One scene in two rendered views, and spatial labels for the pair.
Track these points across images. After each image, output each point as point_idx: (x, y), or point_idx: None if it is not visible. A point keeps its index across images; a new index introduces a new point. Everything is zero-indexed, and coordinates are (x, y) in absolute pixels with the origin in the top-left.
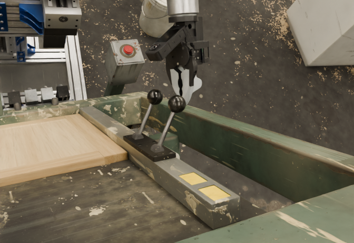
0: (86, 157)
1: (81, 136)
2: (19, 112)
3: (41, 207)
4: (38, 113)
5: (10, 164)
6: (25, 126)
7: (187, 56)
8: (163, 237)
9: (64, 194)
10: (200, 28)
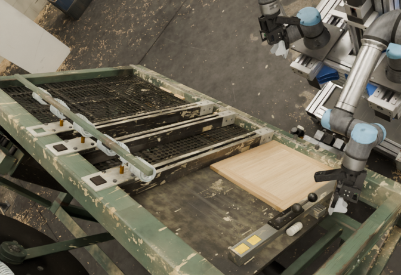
0: (271, 199)
1: (301, 188)
2: (314, 150)
3: (223, 202)
4: (320, 157)
5: (252, 177)
6: (305, 161)
7: (335, 189)
8: (215, 243)
9: (237, 204)
10: (361, 179)
